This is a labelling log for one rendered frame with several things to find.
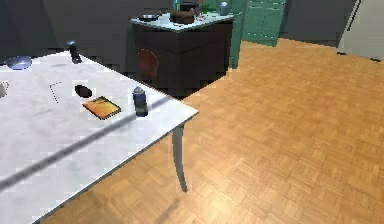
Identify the dark brown kitchen island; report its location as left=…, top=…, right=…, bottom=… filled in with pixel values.
left=129, top=11, right=235, bottom=98

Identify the blue spray bottle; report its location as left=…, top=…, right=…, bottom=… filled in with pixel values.
left=132, top=85, right=149, bottom=118

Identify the brown wooden chair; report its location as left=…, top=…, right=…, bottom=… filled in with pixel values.
left=136, top=48, right=160, bottom=83

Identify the orange book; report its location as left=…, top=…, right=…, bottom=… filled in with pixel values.
left=82, top=95, right=122, bottom=121

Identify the black pan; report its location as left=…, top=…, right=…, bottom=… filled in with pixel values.
left=137, top=13, right=160, bottom=23

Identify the black oval object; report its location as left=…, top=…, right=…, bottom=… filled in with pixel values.
left=74, top=84, right=93, bottom=99

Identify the green cabinet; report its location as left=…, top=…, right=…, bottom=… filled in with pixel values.
left=229, top=0, right=288, bottom=70

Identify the white table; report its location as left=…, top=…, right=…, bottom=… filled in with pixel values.
left=0, top=50, right=200, bottom=224

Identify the blue glass bowl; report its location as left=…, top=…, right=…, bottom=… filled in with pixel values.
left=4, top=55, right=33, bottom=71

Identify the white fridge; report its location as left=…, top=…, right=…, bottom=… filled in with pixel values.
left=336, top=0, right=384, bottom=63

